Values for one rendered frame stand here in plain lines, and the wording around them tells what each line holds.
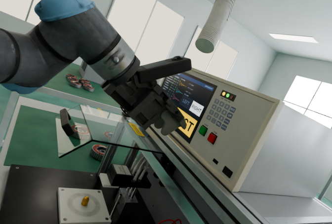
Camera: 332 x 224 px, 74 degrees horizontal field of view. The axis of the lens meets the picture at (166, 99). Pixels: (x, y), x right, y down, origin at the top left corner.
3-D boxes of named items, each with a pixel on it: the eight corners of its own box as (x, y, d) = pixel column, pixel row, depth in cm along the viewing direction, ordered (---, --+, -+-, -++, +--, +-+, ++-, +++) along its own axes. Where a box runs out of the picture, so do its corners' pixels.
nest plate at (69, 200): (59, 226, 61) (61, 222, 61) (57, 190, 73) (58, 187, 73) (109, 225, 69) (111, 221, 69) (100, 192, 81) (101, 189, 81)
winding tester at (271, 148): (231, 192, 44) (280, 99, 41) (148, 111, 80) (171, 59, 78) (315, 199, 65) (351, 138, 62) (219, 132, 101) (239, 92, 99)
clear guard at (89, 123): (58, 158, 49) (67, 134, 48) (55, 116, 69) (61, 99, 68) (172, 172, 67) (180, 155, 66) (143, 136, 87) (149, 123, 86)
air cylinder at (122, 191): (119, 215, 74) (125, 202, 74) (113, 200, 81) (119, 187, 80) (132, 215, 77) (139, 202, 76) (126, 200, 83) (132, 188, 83)
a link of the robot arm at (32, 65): (-46, 56, 31) (7, 7, 29) (19, 61, 42) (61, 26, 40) (-16, 102, 31) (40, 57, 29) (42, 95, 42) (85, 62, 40)
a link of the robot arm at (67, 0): (37, 6, 36) (75, -28, 35) (86, 56, 42) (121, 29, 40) (19, 18, 30) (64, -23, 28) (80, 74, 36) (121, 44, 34)
